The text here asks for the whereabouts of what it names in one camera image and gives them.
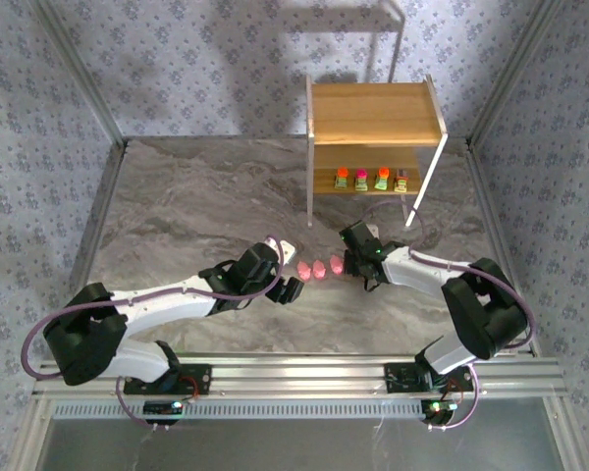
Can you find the grey metal base panel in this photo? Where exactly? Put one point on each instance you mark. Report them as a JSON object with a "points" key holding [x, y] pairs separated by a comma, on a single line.
{"points": [[294, 446]]}

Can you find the aluminium side rail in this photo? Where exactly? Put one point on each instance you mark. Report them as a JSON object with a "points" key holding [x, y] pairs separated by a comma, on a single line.
{"points": [[103, 211], [496, 230]]}

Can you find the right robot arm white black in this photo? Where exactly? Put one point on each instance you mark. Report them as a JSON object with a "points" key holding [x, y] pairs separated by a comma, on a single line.
{"points": [[481, 314]]}

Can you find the pink-roofed green toy car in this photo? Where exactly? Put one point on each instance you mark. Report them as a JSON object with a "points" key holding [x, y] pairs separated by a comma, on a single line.
{"points": [[360, 179]]}

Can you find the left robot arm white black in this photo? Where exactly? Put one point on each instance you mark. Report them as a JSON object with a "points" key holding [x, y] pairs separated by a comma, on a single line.
{"points": [[167, 304]]}

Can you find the pink rubber pig toy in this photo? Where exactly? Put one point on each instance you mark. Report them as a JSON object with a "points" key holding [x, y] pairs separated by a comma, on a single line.
{"points": [[318, 269], [335, 265], [303, 270]]}

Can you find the aluminium frame post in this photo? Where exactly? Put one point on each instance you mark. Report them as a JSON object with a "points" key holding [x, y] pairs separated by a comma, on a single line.
{"points": [[78, 73], [515, 73]]}

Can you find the aluminium mounting rail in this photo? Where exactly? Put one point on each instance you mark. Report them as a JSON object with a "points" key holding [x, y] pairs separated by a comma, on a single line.
{"points": [[299, 375]]}

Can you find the black controller board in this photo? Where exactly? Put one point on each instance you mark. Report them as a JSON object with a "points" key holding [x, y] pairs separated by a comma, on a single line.
{"points": [[439, 408], [162, 407]]}

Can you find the aluminium lower frame strut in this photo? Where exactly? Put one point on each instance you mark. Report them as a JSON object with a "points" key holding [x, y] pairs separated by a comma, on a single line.
{"points": [[564, 436], [29, 436]]}

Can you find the wooden shelf with white frame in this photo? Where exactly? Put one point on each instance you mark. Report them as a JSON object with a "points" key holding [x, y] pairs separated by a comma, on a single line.
{"points": [[373, 113]]}

